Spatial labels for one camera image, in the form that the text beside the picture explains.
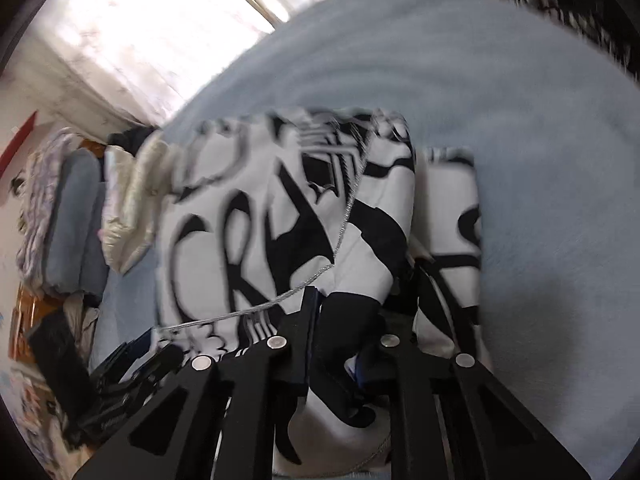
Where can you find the black crumpled cloth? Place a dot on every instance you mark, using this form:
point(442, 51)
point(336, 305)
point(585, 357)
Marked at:
point(127, 137)

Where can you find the purple floral blanket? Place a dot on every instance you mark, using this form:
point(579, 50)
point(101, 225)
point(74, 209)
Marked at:
point(42, 200)

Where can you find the wooden headboard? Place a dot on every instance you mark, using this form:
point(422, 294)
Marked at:
point(30, 320)

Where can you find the red wall shelf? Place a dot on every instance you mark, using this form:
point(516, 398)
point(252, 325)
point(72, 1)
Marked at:
point(15, 142)

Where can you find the beige crumpled cloth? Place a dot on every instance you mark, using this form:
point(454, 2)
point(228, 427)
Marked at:
point(82, 320)

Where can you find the grey blue pillows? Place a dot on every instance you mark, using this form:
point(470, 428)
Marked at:
point(75, 220)

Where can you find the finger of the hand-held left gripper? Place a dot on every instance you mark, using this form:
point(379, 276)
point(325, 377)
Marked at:
point(135, 360)

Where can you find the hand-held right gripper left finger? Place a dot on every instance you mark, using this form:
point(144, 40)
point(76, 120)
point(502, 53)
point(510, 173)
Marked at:
point(260, 385)

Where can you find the white black printed hooded jacket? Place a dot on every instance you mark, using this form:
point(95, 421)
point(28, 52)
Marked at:
point(240, 220)

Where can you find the dark cloth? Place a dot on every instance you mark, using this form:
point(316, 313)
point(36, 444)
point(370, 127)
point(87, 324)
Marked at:
point(60, 360)

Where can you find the black white patterned cloth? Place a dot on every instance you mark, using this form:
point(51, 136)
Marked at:
point(560, 5)

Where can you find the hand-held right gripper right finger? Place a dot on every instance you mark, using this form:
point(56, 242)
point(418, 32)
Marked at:
point(405, 380)

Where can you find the shiny cream puffer jacket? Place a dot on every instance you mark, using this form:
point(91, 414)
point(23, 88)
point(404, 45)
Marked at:
point(135, 200)

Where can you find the blue bed blanket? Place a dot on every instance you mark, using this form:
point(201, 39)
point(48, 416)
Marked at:
point(525, 160)

